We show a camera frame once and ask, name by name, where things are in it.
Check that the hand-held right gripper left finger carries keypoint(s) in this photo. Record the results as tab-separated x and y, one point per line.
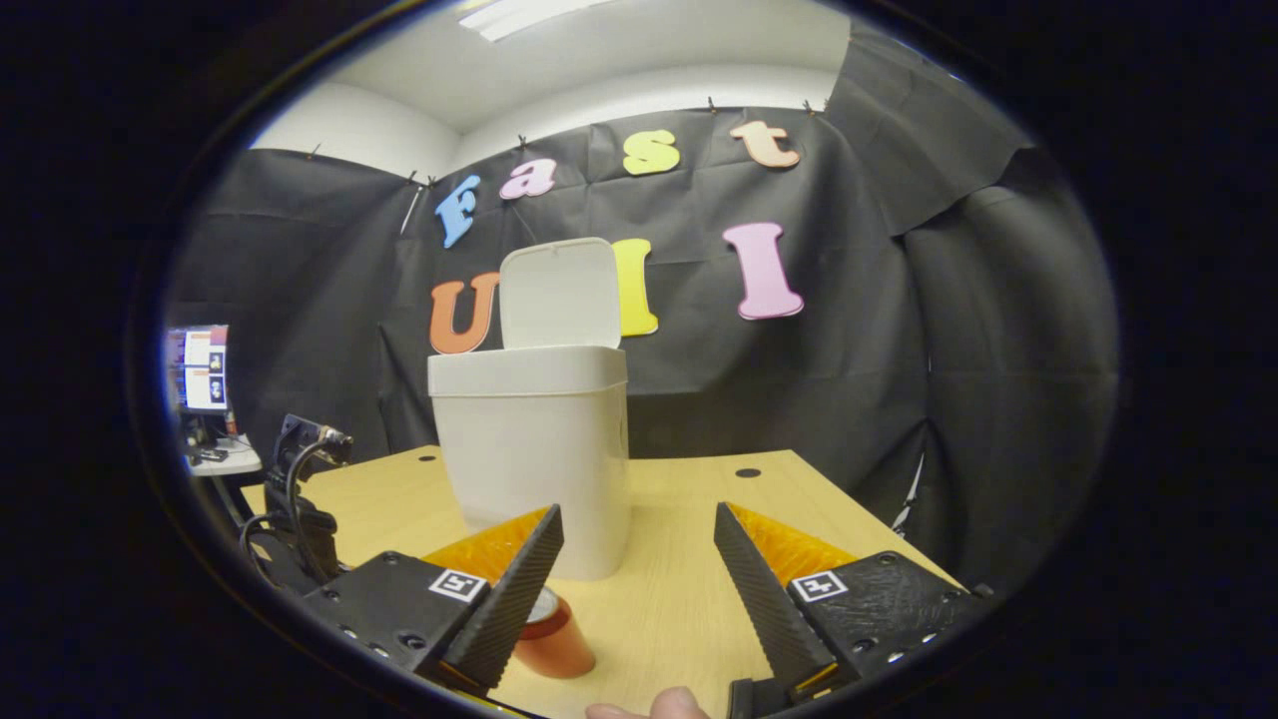
514	599

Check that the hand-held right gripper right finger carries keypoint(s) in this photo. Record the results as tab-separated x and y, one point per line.
769	599

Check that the red pop can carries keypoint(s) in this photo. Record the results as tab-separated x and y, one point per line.
559	644

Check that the white desktop garbage bin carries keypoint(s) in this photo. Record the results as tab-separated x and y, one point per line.
529	449

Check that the wooden desktop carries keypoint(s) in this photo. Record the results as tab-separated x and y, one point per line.
679	599

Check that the white side table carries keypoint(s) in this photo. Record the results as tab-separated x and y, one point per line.
230	461

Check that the computer monitor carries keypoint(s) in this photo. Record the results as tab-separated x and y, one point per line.
205	369

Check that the black backdrop cloth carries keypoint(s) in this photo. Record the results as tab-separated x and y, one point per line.
799	399

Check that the ceiling light panel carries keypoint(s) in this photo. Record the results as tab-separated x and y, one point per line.
529	15

